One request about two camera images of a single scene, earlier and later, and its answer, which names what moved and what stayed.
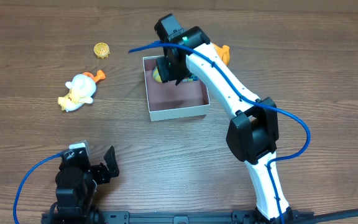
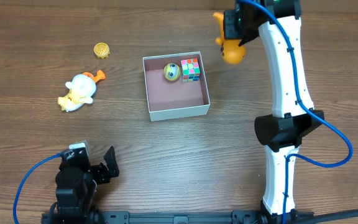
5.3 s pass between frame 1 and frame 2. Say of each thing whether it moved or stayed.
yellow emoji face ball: moved
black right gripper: moved
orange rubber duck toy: moved
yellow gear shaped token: stayed
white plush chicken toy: stayed
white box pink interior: stayed
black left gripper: stayed
